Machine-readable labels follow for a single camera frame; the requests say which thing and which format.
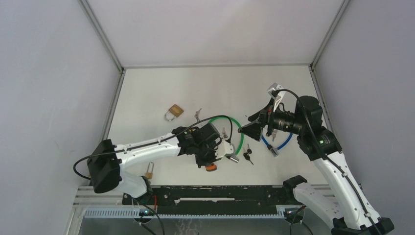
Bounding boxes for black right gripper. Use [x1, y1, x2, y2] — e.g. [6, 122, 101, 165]
[238, 96, 305, 141]

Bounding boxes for green lock silver keys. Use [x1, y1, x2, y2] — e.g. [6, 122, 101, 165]
[221, 127, 228, 139]

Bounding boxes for blue cable lock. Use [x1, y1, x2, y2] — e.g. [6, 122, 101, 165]
[261, 132, 294, 158]

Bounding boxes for orange padlock black keys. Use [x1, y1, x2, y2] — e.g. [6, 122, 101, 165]
[243, 144, 254, 165]

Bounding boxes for green cable lock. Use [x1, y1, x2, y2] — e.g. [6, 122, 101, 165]
[208, 116, 244, 164]

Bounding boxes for large brass padlock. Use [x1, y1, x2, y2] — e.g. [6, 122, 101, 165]
[164, 104, 184, 122]

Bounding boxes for small brass padlock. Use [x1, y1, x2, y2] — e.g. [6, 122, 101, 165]
[144, 162, 154, 180]

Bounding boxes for blue lock silver keys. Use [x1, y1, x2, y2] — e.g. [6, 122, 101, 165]
[272, 129, 277, 141]

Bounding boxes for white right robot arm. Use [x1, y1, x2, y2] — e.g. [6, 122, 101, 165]
[238, 96, 394, 235]

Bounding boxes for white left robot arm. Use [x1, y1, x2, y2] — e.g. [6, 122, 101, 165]
[87, 123, 234, 204]

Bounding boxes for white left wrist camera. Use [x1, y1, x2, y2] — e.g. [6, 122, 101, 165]
[215, 141, 236, 160]

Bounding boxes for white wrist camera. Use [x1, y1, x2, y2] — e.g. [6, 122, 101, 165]
[267, 83, 286, 112]
[215, 141, 236, 160]

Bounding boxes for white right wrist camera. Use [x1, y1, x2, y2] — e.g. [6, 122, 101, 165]
[267, 83, 286, 112]

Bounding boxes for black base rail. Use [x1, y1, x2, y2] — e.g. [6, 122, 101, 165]
[121, 185, 316, 216]

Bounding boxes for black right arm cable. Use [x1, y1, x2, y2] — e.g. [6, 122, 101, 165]
[272, 89, 383, 235]

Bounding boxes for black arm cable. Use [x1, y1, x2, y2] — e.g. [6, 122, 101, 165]
[272, 89, 383, 235]
[72, 115, 234, 181]

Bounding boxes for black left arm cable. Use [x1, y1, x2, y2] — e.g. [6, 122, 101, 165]
[72, 115, 234, 181]

